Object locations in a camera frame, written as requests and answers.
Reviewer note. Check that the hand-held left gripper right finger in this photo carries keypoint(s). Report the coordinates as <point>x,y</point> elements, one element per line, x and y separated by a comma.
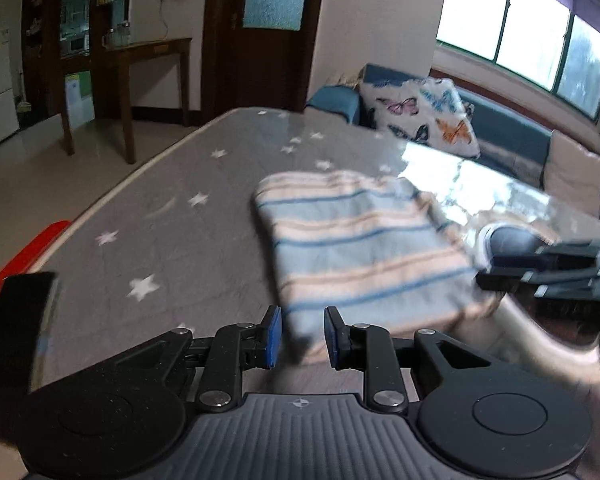
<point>334,337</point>

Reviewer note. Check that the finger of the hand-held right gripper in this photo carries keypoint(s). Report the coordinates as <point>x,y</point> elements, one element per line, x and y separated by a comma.
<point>530,259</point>
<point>555,284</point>

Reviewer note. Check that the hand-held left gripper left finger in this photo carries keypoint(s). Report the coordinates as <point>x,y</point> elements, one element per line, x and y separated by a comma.
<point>271,337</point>

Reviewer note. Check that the blue striped pants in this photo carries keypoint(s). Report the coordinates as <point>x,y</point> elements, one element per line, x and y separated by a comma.
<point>355,250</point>

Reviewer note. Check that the beige cushion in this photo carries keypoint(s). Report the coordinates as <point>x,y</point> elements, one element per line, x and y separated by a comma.
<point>575,170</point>

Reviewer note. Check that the grey star-print tablecloth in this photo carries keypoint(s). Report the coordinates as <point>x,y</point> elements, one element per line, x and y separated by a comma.
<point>180,220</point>

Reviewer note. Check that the butterfly print pillow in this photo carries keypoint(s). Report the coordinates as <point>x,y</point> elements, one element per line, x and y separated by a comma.
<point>420,110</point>

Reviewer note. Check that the blue sofa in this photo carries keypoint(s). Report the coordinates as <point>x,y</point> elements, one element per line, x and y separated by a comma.
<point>330,100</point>

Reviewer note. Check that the black chair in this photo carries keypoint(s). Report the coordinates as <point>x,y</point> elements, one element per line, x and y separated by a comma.
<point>20,320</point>

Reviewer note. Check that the red plastic stool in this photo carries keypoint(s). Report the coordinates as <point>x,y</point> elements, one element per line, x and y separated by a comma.
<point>30,252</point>

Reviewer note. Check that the green-framed window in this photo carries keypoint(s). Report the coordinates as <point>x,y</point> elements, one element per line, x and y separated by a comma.
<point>470,10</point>

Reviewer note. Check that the dark wooden door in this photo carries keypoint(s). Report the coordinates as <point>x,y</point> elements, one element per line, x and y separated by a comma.
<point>230,60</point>

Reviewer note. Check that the green white box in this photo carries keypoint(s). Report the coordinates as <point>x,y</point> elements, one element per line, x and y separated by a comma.
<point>79,100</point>

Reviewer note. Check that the dark wooden side table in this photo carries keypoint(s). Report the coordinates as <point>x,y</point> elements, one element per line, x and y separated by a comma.
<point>145,50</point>

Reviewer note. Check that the glass jar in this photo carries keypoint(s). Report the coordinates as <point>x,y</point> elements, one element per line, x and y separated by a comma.
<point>124,34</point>
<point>110,39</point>

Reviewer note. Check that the dark wooden cabinet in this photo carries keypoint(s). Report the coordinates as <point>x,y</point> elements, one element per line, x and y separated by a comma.
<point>45,35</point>

